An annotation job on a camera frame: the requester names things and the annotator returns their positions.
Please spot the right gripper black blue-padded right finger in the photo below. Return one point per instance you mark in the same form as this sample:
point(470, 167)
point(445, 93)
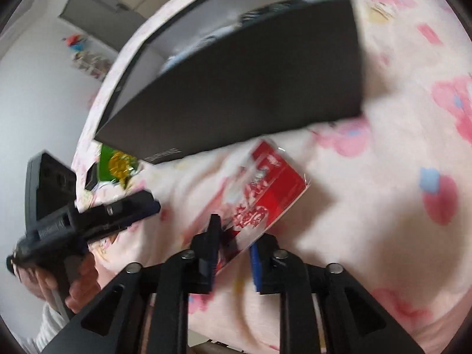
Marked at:
point(324, 309)

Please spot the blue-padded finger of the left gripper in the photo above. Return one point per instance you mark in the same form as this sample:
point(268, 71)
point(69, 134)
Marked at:
point(105, 220)

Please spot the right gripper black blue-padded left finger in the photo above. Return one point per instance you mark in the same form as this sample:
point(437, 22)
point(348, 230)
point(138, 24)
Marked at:
point(145, 309)

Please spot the red white snack packet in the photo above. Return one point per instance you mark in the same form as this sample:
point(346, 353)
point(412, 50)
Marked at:
point(264, 187)

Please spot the white sleeve forearm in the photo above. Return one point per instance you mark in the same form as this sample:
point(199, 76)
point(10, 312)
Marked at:
point(52, 324)

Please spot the person's left hand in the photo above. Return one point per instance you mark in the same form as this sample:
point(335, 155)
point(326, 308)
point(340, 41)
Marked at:
point(74, 296)

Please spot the green yellow snack packet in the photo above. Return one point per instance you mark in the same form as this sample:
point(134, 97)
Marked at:
point(116, 166)

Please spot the grey door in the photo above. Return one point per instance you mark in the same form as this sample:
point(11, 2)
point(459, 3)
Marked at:
point(109, 21)

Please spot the black storage box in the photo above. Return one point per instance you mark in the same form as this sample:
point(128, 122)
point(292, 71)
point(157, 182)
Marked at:
point(202, 74)

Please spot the white wire shelf rack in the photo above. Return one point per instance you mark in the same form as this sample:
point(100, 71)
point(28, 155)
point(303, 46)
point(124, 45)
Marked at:
point(92, 64)

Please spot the red blue wall toy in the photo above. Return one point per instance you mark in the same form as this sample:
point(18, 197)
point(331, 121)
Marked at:
point(76, 42)

